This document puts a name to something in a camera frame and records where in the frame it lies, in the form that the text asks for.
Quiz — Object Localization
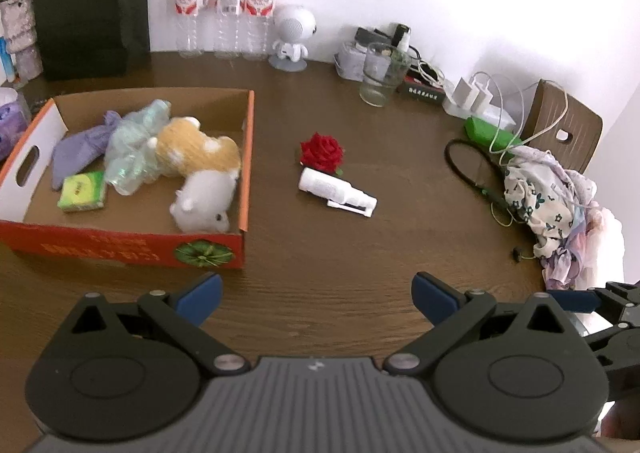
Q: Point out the small green spray bottle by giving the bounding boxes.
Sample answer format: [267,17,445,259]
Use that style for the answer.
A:
[390,22,414,84]

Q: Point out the black cable loop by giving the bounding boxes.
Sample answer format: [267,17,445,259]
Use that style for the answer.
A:
[444,138,517,214]

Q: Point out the white charger plug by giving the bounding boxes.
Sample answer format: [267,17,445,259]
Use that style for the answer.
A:
[452,77,476,109]
[470,80,494,112]

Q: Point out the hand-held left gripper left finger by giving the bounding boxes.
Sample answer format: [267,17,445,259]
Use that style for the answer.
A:
[50,272,251,376]

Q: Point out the white and tan plush toy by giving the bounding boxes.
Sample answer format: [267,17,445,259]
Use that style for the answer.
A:
[154,116,243,235]

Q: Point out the green packet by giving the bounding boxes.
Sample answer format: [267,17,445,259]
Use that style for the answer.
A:
[464,116,524,152]

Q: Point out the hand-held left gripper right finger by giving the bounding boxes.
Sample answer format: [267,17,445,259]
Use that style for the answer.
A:
[382,272,587,376]

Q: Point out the purple tissue pack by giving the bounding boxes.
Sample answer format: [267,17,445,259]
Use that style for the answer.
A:
[0,86,34,164]

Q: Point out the white power strip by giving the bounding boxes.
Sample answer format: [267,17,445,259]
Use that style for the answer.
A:
[442,90,516,129]

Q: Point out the red rose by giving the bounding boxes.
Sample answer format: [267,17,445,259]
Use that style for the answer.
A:
[299,132,346,176]

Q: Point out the red cardboard box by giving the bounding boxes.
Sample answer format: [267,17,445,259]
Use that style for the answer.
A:
[0,88,255,270]

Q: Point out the black paper bag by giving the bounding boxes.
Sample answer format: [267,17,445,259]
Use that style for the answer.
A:
[32,0,151,82]

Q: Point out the clear water bottle red label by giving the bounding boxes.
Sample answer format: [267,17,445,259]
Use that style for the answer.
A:
[173,0,211,59]
[241,0,279,60]
[210,0,247,59]

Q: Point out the brown wooden desktop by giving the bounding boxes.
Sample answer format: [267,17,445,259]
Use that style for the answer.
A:
[0,50,640,439]

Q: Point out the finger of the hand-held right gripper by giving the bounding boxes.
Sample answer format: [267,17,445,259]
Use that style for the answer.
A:
[585,324,640,386]
[546,280,640,325]

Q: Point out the brown chair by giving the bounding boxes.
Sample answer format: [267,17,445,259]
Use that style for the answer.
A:
[520,79,604,174]

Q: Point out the purple drawstring pouch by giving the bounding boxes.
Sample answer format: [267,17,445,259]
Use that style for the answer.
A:
[51,110,124,192]

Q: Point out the green tissue pack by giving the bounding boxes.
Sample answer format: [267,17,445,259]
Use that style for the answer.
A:
[56,170,109,212]

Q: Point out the pale green plastic bag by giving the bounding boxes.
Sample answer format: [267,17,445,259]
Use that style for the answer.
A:
[103,99,174,196]

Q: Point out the white charging cable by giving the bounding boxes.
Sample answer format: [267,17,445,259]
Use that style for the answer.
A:
[474,70,569,154]

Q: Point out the white robot toy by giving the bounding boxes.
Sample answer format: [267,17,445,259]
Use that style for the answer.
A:
[268,4,319,72]

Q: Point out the black and white cable bundle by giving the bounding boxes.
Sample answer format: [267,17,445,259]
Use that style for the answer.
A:
[407,45,447,86]

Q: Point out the blue and white carton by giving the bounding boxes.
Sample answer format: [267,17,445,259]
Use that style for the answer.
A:
[0,37,19,86]

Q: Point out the white spray bottle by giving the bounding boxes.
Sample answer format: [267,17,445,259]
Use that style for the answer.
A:
[298,167,379,220]

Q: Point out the black rectangular box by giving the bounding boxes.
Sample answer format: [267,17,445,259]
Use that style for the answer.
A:
[397,75,447,106]

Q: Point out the pile of floral clothes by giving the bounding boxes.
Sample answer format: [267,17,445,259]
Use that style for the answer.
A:
[502,146,627,290]

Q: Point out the clear drinking glass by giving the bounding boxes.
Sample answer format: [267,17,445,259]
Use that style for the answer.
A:
[358,42,412,108]

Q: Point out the black electronic device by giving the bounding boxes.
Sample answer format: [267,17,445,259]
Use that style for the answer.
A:
[354,26,396,45]

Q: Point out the grey patterned vase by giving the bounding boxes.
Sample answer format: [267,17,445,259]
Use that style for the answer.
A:
[0,0,44,84]

